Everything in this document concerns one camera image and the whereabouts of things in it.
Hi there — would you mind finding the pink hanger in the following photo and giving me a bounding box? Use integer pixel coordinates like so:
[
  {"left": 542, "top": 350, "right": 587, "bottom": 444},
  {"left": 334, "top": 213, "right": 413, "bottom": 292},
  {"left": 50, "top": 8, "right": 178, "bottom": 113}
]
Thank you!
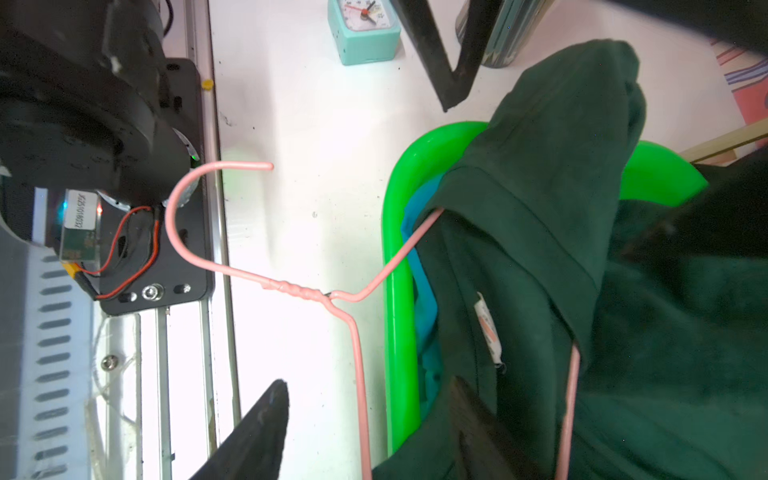
[{"left": 163, "top": 160, "right": 583, "bottom": 480}]

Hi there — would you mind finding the teal t-shirt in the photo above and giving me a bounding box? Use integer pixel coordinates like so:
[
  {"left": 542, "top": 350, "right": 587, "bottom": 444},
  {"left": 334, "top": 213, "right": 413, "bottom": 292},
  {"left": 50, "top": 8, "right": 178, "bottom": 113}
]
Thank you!
[{"left": 400, "top": 175, "right": 443, "bottom": 420}]

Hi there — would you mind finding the metal rail base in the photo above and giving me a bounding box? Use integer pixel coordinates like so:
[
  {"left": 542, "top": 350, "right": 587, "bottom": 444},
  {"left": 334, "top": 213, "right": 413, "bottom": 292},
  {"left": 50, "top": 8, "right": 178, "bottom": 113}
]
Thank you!
[{"left": 0, "top": 0, "right": 244, "bottom": 480}]

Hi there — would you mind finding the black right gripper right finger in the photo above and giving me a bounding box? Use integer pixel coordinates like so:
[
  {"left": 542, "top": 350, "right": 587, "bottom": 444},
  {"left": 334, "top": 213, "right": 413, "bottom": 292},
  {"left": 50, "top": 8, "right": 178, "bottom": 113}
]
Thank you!
[{"left": 449, "top": 377, "right": 540, "bottom": 479}]

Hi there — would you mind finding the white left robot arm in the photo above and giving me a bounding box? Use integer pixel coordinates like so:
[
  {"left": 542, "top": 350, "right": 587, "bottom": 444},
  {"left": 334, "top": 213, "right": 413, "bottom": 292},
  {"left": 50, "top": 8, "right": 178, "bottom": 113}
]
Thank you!
[{"left": 1, "top": 1, "right": 193, "bottom": 243}]

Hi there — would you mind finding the green perforated plastic basket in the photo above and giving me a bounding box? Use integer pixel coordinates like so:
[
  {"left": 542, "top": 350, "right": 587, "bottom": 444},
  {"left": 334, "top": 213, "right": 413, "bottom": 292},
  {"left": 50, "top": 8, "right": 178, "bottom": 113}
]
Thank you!
[{"left": 381, "top": 121, "right": 708, "bottom": 455}]

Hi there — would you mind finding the pine cone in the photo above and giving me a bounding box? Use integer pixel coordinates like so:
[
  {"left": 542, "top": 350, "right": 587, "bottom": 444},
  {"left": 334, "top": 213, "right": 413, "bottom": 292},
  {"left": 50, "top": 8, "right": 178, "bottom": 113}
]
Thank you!
[{"left": 455, "top": 0, "right": 555, "bottom": 69}]

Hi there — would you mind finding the dark green t-shirt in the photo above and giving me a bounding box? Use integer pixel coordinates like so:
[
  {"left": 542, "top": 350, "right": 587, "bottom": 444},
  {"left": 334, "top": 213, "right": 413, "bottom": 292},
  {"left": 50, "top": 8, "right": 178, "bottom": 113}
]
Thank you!
[{"left": 373, "top": 40, "right": 767, "bottom": 479}]

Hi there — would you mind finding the wooden clothes rack frame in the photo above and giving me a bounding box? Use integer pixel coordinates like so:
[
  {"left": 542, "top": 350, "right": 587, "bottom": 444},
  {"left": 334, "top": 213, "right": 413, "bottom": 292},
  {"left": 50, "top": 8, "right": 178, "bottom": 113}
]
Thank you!
[{"left": 679, "top": 118, "right": 768, "bottom": 163}]

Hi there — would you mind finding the small green clock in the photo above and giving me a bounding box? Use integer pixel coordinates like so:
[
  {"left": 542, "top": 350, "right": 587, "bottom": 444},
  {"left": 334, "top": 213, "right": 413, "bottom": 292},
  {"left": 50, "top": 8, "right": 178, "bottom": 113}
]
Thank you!
[{"left": 327, "top": 0, "right": 401, "bottom": 66}]

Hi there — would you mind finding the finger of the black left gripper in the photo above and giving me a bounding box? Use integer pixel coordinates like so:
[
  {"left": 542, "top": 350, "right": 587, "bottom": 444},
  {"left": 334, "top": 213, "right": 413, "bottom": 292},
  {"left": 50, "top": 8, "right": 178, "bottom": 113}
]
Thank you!
[{"left": 389, "top": 0, "right": 504, "bottom": 113}]

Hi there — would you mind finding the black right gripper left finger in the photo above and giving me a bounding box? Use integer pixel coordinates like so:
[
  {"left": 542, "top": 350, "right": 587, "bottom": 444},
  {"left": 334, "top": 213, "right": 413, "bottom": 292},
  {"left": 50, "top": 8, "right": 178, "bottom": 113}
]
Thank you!
[{"left": 192, "top": 379, "right": 289, "bottom": 479}]

